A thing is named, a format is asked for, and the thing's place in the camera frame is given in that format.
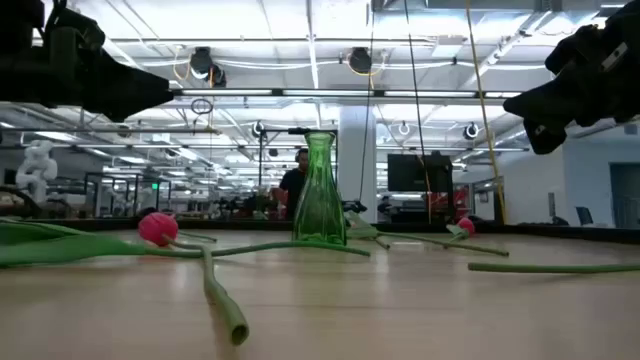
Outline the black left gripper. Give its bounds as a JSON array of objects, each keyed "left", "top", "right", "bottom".
[{"left": 0, "top": 0, "right": 174, "bottom": 124}]

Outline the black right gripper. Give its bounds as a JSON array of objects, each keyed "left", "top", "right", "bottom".
[{"left": 502, "top": 0, "right": 640, "bottom": 156}]

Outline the black artificial tulip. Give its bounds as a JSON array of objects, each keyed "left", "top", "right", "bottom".
[{"left": 374, "top": 230, "right": 510, "bottom": 258}]

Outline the green glass vase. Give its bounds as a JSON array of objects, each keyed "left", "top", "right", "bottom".
[{"left": 292, "top": 130, "right": 349, "bottom": 247}]

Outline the white robot figure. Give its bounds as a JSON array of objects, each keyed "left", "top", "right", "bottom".
[{"left": 14, "top": 139, "right": 59, "bottom": 204}]

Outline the red cart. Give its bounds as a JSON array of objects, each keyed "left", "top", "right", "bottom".
[{"left": 429, "top": 184, "right": 474, "bottom": 221}]

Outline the black monitor on stand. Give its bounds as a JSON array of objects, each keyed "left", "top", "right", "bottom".
[{"left": 387, "top": 152, "right": 455, "bottom": 224}]

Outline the green artificial flower stem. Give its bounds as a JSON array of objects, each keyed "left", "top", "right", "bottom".
[
  {"left": 0, "top": 218, "right": 372, "bottom": 268},
  {"left": 467, "top": 262, "right": 640, "bottom": 275}
]

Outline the person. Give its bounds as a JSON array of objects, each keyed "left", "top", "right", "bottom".
[{"left": 278, "top": 147, "right": 310, "bottom": 221}]

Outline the white building column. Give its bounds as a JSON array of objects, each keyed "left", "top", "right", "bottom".
[{"left": 338, "top": 104, "right": 379, "bottom": 224}]

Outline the black ceiling cable reel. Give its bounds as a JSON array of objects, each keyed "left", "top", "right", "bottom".
[
  {"left": 347, "top": 46, "right": 374, "bottom": 76},
  {"left": 189, "top": 46, "right": 227, "bottom": 89}
]

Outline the black hanging cable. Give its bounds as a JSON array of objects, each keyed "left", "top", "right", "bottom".
[
  {"left": 357, "top": 0, "right": 376, "bottom": 202},
  {"left": 402, "top": 0, "right": 433, "bottom": 225}
]

